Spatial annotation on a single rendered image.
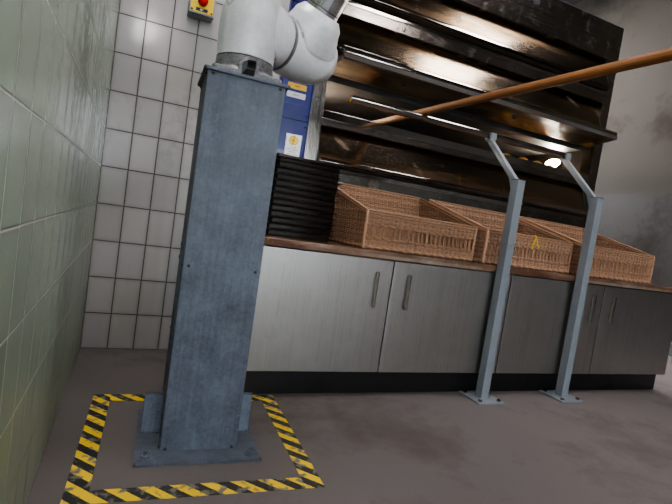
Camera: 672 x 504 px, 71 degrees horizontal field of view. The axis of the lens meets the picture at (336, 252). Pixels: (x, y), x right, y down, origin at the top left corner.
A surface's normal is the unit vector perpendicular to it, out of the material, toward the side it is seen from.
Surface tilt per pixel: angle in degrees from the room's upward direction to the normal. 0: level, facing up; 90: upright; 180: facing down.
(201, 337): 90
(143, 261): 90
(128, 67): 90
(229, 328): 90
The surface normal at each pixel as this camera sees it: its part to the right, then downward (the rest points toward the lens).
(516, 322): 0.39, 0.11
